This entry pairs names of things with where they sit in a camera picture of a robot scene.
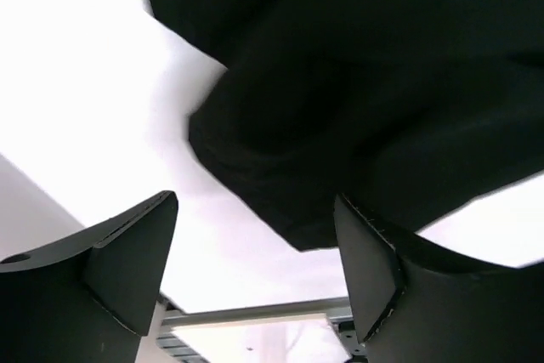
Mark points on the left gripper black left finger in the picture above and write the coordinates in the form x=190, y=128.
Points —
x=89, y=297

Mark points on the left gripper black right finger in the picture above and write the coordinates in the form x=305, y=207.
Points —
x=415, y=301

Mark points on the black trousers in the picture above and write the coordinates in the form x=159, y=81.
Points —
x=410, y=108

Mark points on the aluminium table frame rail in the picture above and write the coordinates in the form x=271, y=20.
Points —
x=335, y=311

